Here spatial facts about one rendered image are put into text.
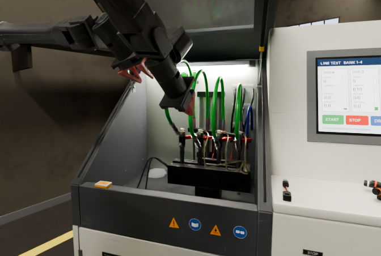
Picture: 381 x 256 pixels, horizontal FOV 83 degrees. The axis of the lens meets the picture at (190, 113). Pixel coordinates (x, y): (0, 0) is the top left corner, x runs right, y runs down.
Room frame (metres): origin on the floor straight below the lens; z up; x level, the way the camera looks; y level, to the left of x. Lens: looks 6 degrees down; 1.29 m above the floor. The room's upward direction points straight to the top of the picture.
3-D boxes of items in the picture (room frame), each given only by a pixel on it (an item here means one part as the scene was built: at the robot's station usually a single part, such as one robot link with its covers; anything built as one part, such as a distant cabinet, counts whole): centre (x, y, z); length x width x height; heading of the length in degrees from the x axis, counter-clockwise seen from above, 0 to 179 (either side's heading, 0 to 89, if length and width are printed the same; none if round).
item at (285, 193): (0.64, -0.29, 0.99); 0.12 x 0.02 x 0.02; 159
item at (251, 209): (0.69, 0.10, 0.87); 0.62 x 0.04 x 0.16; 74
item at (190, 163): (0.89, -0.08, 0.91); 0.34 x 0.10 x 0.15; 74
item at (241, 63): (1.17, -0.03, 1.43); 0.54 x 0.03 x 0.02; 74
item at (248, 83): (1.11, -0.27, 1.20); 0.13 x 0.03 x 0.31; 74
